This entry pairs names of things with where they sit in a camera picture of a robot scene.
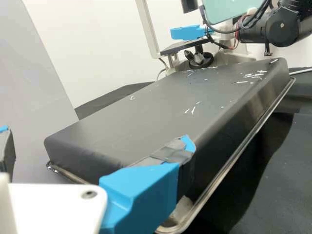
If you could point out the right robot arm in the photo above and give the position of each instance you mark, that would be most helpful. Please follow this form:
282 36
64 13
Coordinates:
280 26

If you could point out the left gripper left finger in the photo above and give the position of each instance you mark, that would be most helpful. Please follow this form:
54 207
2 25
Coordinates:
6 151

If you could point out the black tray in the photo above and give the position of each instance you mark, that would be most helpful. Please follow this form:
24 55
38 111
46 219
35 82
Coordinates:
170 109

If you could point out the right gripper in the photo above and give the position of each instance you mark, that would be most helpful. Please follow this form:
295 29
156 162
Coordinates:
225 36

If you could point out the right wrist camera phone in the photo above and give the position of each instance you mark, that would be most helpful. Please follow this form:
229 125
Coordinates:
226 9

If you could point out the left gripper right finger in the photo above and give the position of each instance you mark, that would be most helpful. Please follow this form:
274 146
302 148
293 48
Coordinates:
139 195

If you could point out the cream microscope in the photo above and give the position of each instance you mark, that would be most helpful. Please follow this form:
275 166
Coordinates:
149 29

